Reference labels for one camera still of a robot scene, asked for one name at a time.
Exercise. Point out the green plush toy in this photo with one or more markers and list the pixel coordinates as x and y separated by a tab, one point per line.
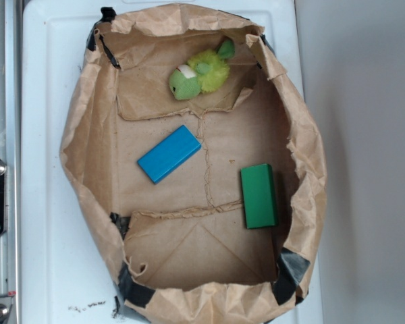
203	73

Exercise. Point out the blue wooden block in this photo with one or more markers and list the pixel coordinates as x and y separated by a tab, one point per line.
169	154

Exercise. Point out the brown paper bag tray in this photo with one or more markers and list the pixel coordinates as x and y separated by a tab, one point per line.
172	259

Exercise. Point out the aluminium frame rail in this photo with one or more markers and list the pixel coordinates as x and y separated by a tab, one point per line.
10	147

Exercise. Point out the white plastic tray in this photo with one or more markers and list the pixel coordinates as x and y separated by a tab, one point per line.
64	279

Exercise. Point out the green wooden block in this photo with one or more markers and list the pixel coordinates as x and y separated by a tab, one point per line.
258	191

